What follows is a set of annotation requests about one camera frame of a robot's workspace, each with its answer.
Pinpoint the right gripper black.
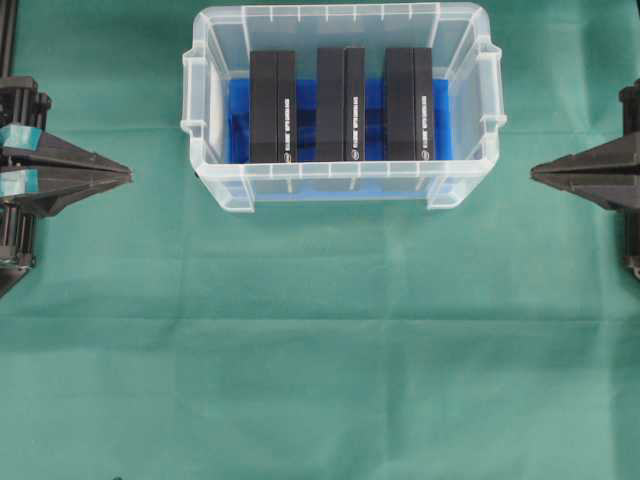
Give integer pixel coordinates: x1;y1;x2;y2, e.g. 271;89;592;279
531;79;640;278

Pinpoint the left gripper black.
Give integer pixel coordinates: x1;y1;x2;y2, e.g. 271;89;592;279
1;76;133;295

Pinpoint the black camera box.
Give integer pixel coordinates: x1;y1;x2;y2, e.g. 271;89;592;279
250;50;298;163
383;47;436;161
314;47;366;162

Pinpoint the clear plastic storage case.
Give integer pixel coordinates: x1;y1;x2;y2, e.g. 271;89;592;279
180;2;507;213

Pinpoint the black frame rail left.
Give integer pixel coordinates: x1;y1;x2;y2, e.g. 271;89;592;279
0;0;18;77

